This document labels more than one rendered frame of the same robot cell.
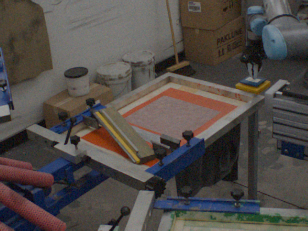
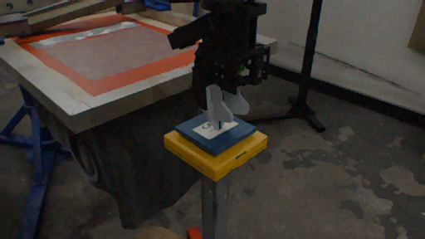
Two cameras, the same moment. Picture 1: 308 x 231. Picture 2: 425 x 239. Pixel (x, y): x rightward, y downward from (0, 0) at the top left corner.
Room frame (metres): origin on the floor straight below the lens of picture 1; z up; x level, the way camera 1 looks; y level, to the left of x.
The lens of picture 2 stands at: (2.27, -0.98, 1.27)
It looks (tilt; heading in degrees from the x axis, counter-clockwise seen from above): 32 degrees down; 91
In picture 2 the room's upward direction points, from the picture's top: straight up
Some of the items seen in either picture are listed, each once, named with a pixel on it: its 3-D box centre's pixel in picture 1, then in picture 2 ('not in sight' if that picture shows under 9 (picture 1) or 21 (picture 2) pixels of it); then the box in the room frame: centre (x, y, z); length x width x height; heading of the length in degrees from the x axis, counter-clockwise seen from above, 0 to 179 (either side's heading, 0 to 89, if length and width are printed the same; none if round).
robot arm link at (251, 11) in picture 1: (255, 18); not in sight; (2.28, -0.53, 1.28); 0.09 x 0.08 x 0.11; 175
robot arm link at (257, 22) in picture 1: (262, 25); not in sight; (2.18, -0.54, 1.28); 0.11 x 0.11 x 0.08; 85
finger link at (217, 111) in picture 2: (258, 70); (219, 112); (2.27, -0.55, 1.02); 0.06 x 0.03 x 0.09; 136
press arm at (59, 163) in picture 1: (61, 168); not in sight; (1.54, 0.36, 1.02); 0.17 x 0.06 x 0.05; 136
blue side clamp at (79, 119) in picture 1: (80, 123); (143, 7); (1.97, 0.33, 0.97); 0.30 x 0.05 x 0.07; 136
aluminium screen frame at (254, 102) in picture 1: (161, 118); (109, 37); (1.95, -0.03, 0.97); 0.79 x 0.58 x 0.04; 136
